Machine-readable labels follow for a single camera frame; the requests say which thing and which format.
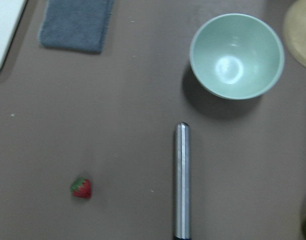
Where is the red strawberry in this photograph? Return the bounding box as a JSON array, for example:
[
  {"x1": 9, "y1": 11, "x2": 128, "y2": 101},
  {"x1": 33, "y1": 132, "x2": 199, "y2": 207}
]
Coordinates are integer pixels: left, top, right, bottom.
[{"x1": 70, "y1": 177, "x2": 92, "y2": 199}]

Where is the steel muddler black tip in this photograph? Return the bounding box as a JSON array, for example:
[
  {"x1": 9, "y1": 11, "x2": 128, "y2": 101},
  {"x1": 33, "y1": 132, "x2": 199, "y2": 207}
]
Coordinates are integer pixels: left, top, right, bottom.
[{"x1": 173, "y1": 122, "x2": 191, "y2": 240}]

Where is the mint green bowl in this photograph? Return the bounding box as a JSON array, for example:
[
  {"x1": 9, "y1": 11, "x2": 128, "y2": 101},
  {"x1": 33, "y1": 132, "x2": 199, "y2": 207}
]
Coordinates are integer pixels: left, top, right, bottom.
[{"x1": 189, "y1": 13, "x2": 285, "y2": 100}]

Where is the grey folded cloth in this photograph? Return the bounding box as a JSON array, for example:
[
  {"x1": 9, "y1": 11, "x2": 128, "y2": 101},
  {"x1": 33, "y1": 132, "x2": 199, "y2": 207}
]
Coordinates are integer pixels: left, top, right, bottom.
[{"x1": 38, "y1": 0, "x2": 114, "y2": 53}]

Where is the wooden glass stand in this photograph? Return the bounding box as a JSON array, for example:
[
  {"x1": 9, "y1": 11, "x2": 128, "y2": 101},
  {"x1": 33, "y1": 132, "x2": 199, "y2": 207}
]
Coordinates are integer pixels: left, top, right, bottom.
[{"x1": 283, "y1": 0, "x2": 306, "y2": 68}]

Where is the cream rabbit tray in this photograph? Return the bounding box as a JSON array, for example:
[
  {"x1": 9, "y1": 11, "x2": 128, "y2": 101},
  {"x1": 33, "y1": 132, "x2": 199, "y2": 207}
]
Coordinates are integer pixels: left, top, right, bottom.
[{"x1": 0, "y1": 0, "x2": 27, "y2": 69}]

